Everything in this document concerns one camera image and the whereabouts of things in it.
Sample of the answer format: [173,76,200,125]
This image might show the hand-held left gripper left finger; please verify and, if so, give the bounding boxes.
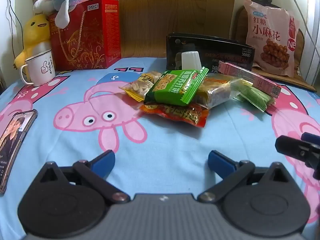
[27,150,131,204]

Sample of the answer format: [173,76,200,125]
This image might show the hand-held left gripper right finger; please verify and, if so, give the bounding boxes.
[197,151,297,203]

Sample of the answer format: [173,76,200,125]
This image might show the clear orange biscuit packet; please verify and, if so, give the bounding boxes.
[192,74,244,109]

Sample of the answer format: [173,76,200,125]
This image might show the white cable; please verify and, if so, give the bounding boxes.
[285,0,320,53]

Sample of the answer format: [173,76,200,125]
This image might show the red snack packet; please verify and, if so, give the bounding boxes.
[139,102,209,128]

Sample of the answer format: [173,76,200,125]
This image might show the peanut snack packet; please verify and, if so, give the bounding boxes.
[119,70,163,102]

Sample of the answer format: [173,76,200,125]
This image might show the printed blue blanket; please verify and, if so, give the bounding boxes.
[0,56,320,240]

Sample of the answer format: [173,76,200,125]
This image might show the yellow duck plush toy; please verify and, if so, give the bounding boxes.
[14,14,53,69]

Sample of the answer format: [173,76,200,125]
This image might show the long pink snack box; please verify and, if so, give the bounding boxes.
[218,60,282,98]

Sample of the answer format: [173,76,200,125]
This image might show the white framed glass door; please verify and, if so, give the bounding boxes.
[301,0,320,87]

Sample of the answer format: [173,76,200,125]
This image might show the wooden headboard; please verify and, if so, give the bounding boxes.
[32,0,234,58]

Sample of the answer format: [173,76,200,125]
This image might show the white jelly cup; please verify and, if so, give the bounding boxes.
[181,51,202,70]

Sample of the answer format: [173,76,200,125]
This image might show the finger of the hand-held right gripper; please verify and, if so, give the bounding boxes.
[275,135,320,180]
[301,132,320,144]

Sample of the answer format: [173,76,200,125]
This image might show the large pink snack bag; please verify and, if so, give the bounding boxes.
[244,0,300,78]

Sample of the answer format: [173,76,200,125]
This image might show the smartphone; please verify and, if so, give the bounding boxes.
[0,109,38,194]

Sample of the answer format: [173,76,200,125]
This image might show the red gift box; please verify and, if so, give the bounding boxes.
[49,0,122,72]

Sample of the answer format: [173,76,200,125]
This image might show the green cracker packet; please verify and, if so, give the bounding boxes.
[143,67,209,106]

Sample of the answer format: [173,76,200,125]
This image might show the white enamel mug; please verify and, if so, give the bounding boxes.
[20,49,57,87]

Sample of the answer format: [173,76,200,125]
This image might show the black cardboard box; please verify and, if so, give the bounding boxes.
[166,32,256,74]

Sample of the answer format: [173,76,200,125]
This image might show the light green snack packet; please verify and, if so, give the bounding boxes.
[234,80,277,112]

